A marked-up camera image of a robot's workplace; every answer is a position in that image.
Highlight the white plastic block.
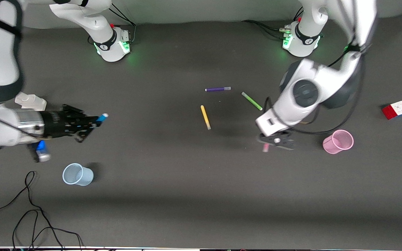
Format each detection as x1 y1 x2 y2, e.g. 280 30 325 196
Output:
15 92 47 112

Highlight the green marker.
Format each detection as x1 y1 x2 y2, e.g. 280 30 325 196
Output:
241 92 263 111

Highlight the light blue mesh cup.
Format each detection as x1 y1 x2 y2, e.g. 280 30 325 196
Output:
62 163 94 187

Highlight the pink mesh cup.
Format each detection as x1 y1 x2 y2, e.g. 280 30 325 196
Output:
322 129 355 155

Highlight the yellow marker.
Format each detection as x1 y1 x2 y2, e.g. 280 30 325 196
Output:
200 105 211 130

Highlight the dark grey table cover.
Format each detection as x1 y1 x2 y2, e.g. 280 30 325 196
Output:
0 12 402 250

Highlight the red white puzzle cube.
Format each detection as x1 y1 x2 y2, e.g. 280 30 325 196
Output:
381 100 402 121

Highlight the loose thin black cable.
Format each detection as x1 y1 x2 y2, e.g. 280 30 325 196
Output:
0 170 83 250

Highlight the black right arm base cable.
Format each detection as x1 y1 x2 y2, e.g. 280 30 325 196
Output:
108 3 137 45

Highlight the black arm base cable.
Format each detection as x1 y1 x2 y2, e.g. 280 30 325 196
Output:
241 7 305 41
108 3 137 45

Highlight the black left arm base cable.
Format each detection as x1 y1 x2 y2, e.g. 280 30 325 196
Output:
241 7 305 41

